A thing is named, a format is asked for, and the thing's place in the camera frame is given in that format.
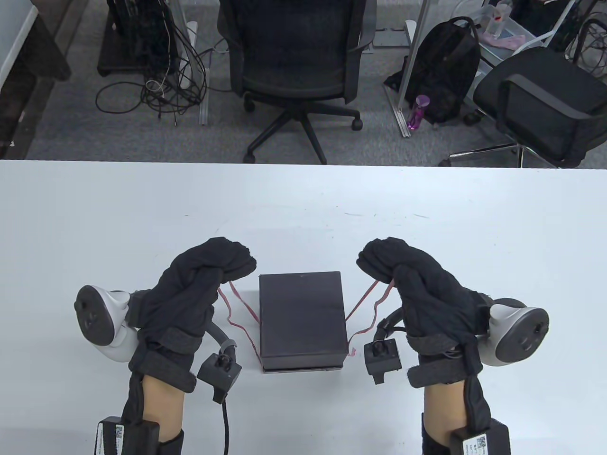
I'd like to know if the person's left hand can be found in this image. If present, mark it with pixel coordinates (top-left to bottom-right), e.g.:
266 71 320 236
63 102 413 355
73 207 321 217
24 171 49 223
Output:
130 237 257 354

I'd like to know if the person's right hand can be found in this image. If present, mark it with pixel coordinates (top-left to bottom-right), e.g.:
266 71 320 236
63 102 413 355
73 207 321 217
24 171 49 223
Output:
357 237 479 352

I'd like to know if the pink bow ribbon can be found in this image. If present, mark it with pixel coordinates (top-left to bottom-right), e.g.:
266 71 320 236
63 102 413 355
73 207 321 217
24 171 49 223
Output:
218 279 395 366

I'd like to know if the black gift box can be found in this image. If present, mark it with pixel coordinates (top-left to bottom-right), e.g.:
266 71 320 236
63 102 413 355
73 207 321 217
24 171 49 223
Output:
258 271 346 373

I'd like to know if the person's left forearm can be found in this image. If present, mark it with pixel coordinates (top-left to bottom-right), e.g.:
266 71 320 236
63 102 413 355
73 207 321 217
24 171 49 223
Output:
121 372 197 455

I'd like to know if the black right forearm box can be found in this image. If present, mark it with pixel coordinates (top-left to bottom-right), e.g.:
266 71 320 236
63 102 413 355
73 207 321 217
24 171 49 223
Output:
450 419 512 455

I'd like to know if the black left forearm box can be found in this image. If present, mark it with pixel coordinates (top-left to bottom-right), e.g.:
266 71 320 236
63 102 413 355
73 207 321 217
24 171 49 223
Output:
96 416 159 455

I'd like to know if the person's right forearm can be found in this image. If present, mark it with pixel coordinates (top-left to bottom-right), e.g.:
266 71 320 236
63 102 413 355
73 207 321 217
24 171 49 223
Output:
420 379 494 455

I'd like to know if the grey left hand controller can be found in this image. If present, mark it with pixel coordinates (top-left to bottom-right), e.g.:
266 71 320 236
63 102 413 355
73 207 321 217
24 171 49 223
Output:
74 284 141 363

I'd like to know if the grey hand controller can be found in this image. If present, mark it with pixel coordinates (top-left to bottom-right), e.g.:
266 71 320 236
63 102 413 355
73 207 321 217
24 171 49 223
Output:
74 284 141 363
477 298 550 368

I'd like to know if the grey right hand controller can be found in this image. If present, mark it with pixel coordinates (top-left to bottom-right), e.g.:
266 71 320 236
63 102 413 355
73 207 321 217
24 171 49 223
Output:
477 298 550 368

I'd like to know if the purple water bottle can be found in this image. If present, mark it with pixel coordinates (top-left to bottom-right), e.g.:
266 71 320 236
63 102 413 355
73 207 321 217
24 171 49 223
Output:
406 94 430 132

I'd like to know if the black backpack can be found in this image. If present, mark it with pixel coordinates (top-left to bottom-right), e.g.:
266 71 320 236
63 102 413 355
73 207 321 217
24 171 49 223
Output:
383 17 482 125

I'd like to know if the black chrome-base office chair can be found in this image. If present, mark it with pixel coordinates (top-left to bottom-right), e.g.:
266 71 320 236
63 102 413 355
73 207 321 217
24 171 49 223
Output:
439 46 607 169

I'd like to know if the black computer tower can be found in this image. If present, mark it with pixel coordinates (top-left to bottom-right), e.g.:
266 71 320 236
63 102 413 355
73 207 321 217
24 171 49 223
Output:
97 0 181 77

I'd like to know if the clear plastic bin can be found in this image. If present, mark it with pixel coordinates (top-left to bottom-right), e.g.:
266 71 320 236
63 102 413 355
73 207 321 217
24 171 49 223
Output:
455 0 546 62

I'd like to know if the white power strip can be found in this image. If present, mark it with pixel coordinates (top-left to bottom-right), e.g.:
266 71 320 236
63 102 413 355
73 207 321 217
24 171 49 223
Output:
179 21 199 88

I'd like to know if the pink cloth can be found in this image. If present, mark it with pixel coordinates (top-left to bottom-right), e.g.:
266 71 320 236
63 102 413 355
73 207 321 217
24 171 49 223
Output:
484 31 528 49

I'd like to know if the black mesh office chair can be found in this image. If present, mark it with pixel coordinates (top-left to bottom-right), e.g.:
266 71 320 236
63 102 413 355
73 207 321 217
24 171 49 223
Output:
218 0 377 165

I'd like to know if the dark wooden side desk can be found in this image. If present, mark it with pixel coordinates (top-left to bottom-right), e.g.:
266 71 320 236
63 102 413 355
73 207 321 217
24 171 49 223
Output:
0 0 88 159

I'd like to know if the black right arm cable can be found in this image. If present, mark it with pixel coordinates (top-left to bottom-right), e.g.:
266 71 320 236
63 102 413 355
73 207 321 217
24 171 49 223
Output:
374 307 408 343

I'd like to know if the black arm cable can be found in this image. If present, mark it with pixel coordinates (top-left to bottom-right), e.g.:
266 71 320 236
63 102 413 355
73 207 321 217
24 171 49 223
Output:
374 307 408 343
208 321 238 455

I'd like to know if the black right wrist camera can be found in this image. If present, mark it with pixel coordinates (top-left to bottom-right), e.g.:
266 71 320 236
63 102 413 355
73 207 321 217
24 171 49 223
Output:
364 337 403 385

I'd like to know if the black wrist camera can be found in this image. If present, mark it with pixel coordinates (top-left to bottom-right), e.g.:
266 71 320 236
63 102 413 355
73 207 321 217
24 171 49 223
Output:
197 351 242 404
364 337 403 385

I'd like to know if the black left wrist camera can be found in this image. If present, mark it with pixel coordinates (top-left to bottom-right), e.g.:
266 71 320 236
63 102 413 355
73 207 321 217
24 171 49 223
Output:
197 351 242 404

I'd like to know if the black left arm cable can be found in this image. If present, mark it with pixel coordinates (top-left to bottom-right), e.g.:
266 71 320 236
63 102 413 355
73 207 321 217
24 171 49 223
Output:
208 321 238 455

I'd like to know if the tangle of black floor cables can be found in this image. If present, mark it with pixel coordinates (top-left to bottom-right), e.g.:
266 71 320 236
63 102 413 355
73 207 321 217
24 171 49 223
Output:
95 0 209 126

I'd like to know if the aluminium frame leg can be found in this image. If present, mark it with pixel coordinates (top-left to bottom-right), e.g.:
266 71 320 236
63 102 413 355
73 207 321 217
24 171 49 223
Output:
384 0 432 138

